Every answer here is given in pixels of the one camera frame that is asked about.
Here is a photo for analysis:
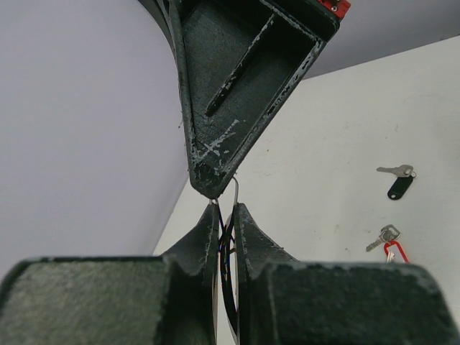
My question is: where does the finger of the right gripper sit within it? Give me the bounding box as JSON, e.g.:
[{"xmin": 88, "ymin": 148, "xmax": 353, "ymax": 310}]
[{"xmin": 142, "ymin": 0, "xmax": 340, "ymax": 199}]

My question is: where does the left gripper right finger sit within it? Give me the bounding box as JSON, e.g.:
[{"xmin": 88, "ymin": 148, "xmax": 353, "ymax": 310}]
[{"xmin": 232, "ymin": 203, "xmax": 459, "ymax": 344}]

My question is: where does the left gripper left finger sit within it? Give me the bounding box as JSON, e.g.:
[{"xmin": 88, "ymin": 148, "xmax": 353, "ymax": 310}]
[{"xmin": 1, "ymin": 204, "xmax": 219, "ymax": 344}]

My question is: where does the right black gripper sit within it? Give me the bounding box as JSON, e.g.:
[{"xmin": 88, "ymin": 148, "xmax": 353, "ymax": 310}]
[{"xmin": 318, "ymin": 0, "xmax": 351, "ymax": 18}]

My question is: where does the large keyring with keys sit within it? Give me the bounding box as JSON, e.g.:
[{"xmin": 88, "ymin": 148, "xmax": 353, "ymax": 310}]
[{"xmin": 208, "ymin": 175, "xmax": 239, "ymax": 344}]

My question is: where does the red tag with keys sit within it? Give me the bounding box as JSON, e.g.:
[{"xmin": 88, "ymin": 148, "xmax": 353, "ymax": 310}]
[{"xmin": 365, "ymin": 224, "xmax": 410, "ymax": 264}]

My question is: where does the black tag with key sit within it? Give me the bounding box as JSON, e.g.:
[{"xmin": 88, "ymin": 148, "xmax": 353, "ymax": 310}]
[{"xmin": 376, "ymin": 165, "xmax": 417, "ymax": 201}]

